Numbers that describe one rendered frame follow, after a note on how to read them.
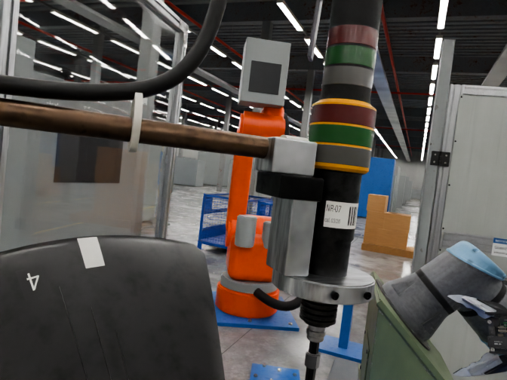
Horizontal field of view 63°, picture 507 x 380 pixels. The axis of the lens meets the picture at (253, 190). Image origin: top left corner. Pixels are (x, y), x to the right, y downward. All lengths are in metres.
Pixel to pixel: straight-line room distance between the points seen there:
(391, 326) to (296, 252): 0.68
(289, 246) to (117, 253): 0.19
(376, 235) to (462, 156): 7.55
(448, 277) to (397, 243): 8.56
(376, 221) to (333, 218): 9.26
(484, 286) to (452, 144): 1.20
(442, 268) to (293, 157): 0.80
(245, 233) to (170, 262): 3.65
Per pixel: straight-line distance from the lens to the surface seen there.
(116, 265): 0.39
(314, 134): 0.28
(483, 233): 2.18
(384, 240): 9.56
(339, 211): 0.28
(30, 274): 0.38
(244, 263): 4.17
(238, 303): 4.23
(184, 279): 0.40
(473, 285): 1.03
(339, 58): 0.29
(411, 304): 1.01
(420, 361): 0.97
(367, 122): 0.28
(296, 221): 0.26
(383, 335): 0.94
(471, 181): 2.15
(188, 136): 0.24
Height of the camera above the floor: 1.51
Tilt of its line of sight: 3 degrees down
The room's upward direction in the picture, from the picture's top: 7 degrees clockwise
